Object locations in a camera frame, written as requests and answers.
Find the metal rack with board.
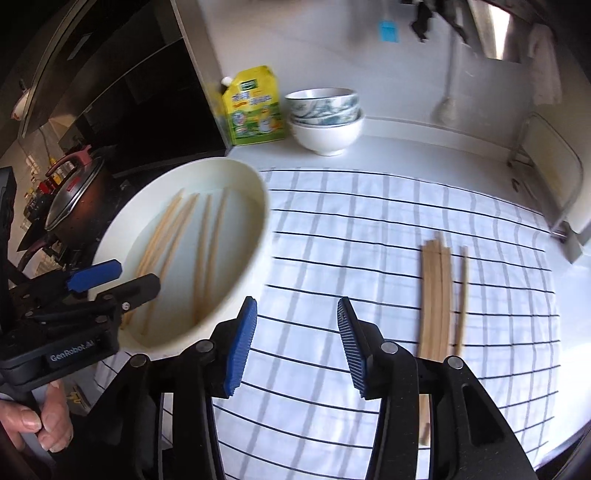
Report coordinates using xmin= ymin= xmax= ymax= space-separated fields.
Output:
xmin=507 ymin=112 xmax=584 ymax=241

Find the dark hanging rag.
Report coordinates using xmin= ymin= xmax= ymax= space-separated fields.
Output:
xmin=411 ymin=0 xmax=468 ymax=44

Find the white wall pipe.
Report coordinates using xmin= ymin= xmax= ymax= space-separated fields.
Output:
xmin=433 ymin=36 xmax=462 ymax=127

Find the white bottom bowl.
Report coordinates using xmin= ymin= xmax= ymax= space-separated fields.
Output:
xmin=287 ymin=110 xmax=366 ymax=157

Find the white hanging cloth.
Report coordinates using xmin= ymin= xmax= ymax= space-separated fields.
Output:
xmin=528 ymin=24 xmax=562 ymax=106

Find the cream round tray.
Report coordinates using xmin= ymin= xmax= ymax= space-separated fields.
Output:
xmin=89 ymin=157 xmax=271 ymax=359

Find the blue patterned top bowl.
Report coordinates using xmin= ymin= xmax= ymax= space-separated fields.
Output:
xmin=284 ymin=87 xmax=359 ymax=119

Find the yellow seasoning pouch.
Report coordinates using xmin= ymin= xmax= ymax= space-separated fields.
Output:
xmin=222 ymin=65 xmax=286 ymax=146

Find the blue silicone brush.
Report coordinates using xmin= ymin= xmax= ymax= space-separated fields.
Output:
xmin=378 ymin=20 xmax=399 ymax=43

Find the dark pot with glass lid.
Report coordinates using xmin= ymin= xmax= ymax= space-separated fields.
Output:
xmin=17 ymin=145 xmax=112 ymax=272

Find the person's left hand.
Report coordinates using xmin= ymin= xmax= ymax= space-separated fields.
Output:
xmin=1 ymin=380 xmax=73 ymax=453

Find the steel cleaver blade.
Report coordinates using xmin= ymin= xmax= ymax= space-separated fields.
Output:
xmin=467 ymin=1 xmax=530 ymax=63

